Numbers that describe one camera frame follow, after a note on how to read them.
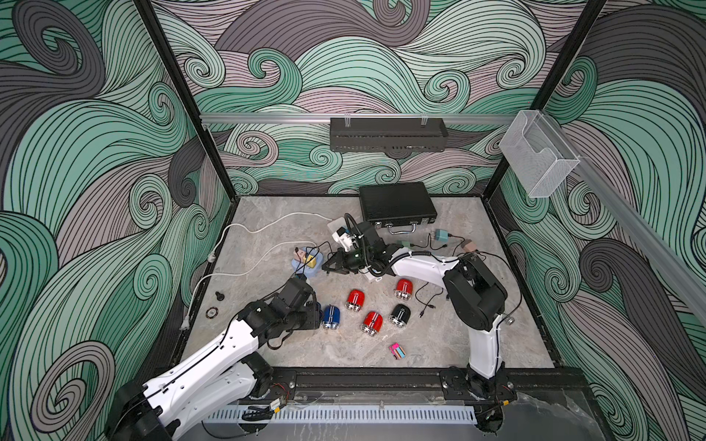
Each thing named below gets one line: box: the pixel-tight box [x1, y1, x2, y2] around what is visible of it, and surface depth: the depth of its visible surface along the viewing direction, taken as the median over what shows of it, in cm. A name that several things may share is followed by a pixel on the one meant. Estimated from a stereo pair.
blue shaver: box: [321, 304, 341, 330], surface depth 85 cm
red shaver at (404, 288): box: [393, 278, 414, 301], surface depth 91 cm
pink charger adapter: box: [460, 238, 478, 253], surface depth 103 cm
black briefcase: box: [358, 180, 438, 235], surface depth 113 cm
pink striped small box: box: [387, 342, 407, 361], surface depth 78 cm
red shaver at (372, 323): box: [361, 310, 384, 337], surface depth 84 cm
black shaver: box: [388, 303, 411, 328], surface depth 85 cm
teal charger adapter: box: [434, 228, 455, 245], surface depth 106 cm
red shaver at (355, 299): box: [345, 288, 365, 313], surface depth 89 cm
